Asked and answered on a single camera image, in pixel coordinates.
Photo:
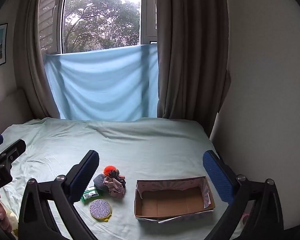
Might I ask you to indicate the window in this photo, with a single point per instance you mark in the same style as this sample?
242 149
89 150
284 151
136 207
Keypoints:
147 10

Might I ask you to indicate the green packet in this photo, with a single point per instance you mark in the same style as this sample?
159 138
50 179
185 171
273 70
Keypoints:
90 195

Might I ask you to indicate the cream cloth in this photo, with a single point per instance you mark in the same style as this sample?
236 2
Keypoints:
12 220

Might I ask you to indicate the person's left hand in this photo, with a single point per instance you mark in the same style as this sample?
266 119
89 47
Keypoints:
2 212

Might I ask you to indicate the tree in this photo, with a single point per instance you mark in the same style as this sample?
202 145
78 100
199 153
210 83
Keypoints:
100 20

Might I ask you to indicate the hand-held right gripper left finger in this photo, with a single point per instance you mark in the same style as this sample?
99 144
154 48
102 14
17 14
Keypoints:
86 177

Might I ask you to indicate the beige pink cloth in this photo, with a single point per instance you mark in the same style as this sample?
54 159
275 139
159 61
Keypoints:
113 188

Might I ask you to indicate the light blue hanging cloth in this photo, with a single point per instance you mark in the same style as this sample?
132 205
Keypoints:
102 80

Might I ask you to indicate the black printed scarf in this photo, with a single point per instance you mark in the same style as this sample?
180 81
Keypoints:
122 183

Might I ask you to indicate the cardboard box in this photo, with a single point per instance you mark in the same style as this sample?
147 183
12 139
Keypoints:
165 202

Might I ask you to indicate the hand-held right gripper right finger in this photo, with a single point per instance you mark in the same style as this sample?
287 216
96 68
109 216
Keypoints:
218 180

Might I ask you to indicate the grey sock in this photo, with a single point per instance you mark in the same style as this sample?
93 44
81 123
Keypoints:
99 182

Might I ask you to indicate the round glitter mirror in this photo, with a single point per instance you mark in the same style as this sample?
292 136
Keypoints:
100 208

